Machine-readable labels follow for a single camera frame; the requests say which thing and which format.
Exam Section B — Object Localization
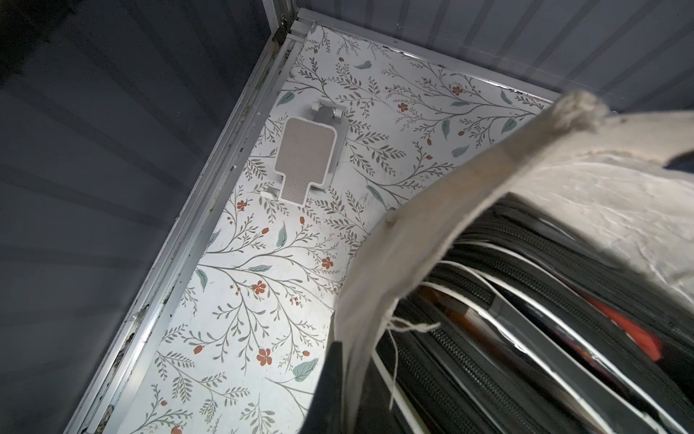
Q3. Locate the white folding phone stand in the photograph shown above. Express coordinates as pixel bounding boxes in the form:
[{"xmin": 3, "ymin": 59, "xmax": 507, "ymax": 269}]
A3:
[{"xmin": 260, "ymin": 99, "xmax": 350, "ymax": 206}]

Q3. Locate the black zippered paddle case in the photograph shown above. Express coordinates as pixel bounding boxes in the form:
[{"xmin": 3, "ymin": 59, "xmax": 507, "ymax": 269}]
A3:
[{"xmin": 376, "ymin": 195, "xmax": 693, "ymax": 433}]

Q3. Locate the floral canvas tote bag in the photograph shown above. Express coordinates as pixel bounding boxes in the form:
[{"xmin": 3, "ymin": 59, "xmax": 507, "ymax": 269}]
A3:
[{"xmin": 333, "ymin": 92, "xmax": 693, "ymax": 433}]

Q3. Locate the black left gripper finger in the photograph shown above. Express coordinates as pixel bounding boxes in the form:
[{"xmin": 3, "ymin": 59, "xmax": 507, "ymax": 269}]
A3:
[{"xmin": 299, "ymin": 342, "xmax": 343, "ymax": 434}]

